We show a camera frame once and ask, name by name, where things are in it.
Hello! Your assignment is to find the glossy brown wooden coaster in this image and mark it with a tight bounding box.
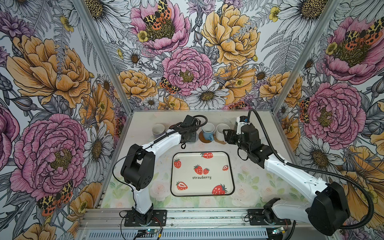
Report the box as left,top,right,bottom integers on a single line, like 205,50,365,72
199,132,215,144

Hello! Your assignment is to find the white mug blue handle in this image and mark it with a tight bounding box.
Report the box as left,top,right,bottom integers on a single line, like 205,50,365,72
202,123,215,143

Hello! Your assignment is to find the cork paw print coaster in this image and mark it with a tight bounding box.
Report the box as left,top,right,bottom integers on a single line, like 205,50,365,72
214,136,227,145

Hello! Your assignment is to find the white mug purple handle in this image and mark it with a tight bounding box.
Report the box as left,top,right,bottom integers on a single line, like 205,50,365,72
152,124,166,139

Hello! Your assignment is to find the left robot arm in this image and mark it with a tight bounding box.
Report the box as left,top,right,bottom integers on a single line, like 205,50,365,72
120,115,208,226

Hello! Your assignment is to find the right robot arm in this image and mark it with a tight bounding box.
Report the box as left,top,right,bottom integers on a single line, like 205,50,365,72
223,124,350,236

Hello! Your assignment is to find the white tray with strawberries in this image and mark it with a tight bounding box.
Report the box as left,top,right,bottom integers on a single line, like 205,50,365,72
171,152,235,197

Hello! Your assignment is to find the right small circuit board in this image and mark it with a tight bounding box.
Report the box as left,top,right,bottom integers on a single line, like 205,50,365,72
271,227,286,235

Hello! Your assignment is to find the green circuit board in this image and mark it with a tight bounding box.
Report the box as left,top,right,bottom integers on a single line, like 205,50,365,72
136,229,162,238

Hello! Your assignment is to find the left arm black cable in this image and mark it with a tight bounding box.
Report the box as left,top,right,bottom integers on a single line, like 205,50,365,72
112,114,209,208

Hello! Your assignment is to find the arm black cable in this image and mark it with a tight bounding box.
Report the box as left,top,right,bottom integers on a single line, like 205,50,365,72
247,108,375,240
112,114,209,208

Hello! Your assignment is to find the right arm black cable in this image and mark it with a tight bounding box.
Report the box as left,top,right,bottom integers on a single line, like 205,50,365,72
247,108,375,240

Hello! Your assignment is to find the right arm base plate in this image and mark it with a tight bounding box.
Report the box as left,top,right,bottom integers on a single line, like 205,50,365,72
246,209,292,226

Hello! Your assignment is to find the aluminium front rail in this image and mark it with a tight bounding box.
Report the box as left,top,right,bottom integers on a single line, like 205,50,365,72
79,206,335,230

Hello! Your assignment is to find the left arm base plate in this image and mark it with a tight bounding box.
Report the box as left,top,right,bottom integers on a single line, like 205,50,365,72
124,210,168,227

